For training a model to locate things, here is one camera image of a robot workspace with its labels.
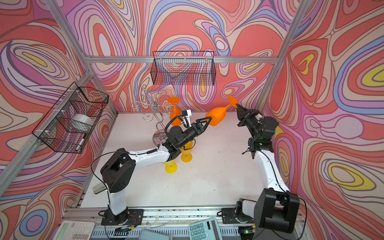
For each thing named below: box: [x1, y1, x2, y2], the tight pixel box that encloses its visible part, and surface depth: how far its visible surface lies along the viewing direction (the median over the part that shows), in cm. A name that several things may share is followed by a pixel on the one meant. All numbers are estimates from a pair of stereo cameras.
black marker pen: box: [75, 134, 87, 151], surface depth 73 cm
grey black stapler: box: [92, 182, 107, 194], surface depth 82 cm
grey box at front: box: [139, 229, 173, 240], surface depth 65 cm
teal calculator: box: [188, 217, 223, 240], surface depth 70 cm
